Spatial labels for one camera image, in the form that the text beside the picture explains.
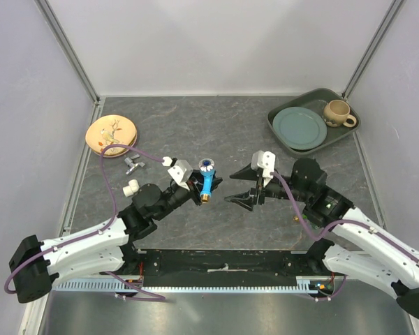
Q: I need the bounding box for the green water faucet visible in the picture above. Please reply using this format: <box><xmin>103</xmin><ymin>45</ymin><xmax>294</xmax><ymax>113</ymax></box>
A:
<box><xmin>293</xmin><ymin>216</ymin><xmax>318</xmax><ymax>230</ymax></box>

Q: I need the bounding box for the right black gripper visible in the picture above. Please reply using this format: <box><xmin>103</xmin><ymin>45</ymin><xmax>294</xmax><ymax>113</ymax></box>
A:
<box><xmin>225</xmin><ymin>161</ymin><xmax>310</xmax><ymax>212</ymax></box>

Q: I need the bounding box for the teal round plate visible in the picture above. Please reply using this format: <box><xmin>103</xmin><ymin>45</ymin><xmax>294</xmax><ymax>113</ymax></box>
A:
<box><xmin>272</xmin><ymin>107</ymin><xmax>328</xmax><ymax>151</ymax></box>

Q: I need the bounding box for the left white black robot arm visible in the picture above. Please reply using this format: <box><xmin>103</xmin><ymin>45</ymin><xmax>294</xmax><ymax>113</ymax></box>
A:
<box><xmin>4</xmin><ymin>170</ymin><xmax>223</xmax><ymax>304</ymax></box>

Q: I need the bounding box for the white pvc elbow left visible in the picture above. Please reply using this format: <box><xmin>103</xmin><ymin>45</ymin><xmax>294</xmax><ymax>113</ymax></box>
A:
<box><xmin>122</xmin><ymin>179</ymin><xmax>140</xmax><ymax>198</ymax></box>

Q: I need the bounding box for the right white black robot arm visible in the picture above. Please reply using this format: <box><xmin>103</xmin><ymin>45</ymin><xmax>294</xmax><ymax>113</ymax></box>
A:
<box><xmin>226</xmin><ymin>151</ymin><xmax>419</xmax><ymax>319</ymax></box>

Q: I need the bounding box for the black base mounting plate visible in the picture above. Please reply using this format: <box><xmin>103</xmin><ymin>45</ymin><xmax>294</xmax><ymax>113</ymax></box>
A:
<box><xmin>116</xmin><ymin>249</ymin><xmax>330</xmax><ymax>288</ymax></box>

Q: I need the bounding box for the dark green rectangular tray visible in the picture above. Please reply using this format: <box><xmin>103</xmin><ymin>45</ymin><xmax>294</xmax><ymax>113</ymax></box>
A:
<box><xmin>267</xmin><ymin>88</ymin><xmax>360</xmax><ymax>158</ymax></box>

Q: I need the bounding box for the orange bird pattern plate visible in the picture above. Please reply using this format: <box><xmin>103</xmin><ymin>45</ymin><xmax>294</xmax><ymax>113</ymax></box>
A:
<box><xmin>85</xmin><ymin>114</ymin><xmax>138</xmax><ymax>154</ymax></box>

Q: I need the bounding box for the beige ceramic mug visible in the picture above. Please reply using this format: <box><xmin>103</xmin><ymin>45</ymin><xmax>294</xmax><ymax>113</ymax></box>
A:
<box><xmin>323</xmin><ymin>100</ymin><xmax>358</xmax><ymax>128</ymax></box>

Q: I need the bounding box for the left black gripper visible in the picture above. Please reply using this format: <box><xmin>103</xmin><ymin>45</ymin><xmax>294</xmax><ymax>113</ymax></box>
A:
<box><xmin>154</xmin><ymin>169</ymin><xmax>223</xmax><ymax>221</ymax></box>

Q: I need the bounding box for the silver metal faucet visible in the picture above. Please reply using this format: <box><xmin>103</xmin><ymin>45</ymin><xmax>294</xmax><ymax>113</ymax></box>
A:
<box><xmin>124</xmin><ymin>154</ymin><xmax>145</xmax><ymax>175</ymax></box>

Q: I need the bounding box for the blue water faucet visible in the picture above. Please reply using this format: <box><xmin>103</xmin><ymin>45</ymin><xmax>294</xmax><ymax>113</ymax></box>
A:
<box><xmin>199</xmin><ymin>158</ymin><xmax>215</xmax><ymax>203</ymax></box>

